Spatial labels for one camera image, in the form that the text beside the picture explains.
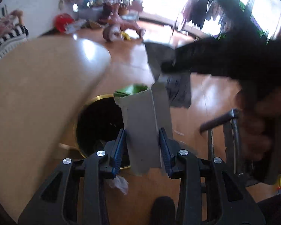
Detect grey cardboard piece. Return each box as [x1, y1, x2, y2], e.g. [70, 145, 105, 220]
[115, 82, 173, 176]

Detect black white striped sofa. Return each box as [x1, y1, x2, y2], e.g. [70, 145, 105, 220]
[0, 25, 29, 60]

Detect black metal chair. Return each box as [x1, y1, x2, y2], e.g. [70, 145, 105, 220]
[199, 108, 281, 188]

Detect person's right hand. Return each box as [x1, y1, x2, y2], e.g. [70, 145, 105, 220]
[235, 89, 281, 161]

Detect papers on floor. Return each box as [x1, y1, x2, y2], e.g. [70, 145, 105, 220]
[64, 19, 102, 34]

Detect green wrapper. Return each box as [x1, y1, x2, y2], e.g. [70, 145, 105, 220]
[114, 84, 148, 98]

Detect clear plastic bag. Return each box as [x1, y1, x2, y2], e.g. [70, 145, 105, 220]
[106, 176, 129, 195]

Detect floral cushion on sofa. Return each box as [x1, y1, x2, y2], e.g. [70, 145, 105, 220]
[0, 10, 24, 38]

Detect pink children's tricycle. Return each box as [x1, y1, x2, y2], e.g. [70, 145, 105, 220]
[99, 3, 146, 42]

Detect red plastic bag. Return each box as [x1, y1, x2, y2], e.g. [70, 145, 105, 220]
[54, 13, 74, 33]

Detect hanging dark clothes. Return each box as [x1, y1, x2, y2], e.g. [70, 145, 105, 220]
[179, 0, 224, 30]

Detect black gold trash bin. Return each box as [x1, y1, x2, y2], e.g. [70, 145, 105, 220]
[74, 94, 124, 158]

